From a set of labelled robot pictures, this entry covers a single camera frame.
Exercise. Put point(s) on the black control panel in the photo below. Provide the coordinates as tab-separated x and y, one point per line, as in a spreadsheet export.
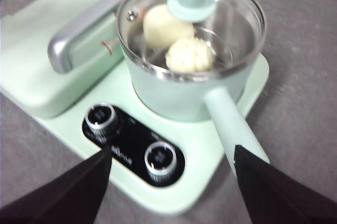
134	139

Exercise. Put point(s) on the pleated bun with green dots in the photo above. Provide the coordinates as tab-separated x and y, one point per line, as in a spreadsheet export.
189	55

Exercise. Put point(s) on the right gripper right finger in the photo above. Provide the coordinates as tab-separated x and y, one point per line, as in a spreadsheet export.
279	197

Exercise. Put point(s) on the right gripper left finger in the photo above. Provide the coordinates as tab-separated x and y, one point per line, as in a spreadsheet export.
60	197

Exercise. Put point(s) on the smooth white steamed bun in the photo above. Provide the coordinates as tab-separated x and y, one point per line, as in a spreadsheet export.
163	26

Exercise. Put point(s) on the silver control knob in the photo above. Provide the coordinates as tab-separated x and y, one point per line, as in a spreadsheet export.
160	160
101	118

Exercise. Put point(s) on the mint green breakfast machine base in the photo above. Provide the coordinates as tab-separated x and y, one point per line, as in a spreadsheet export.
200	142

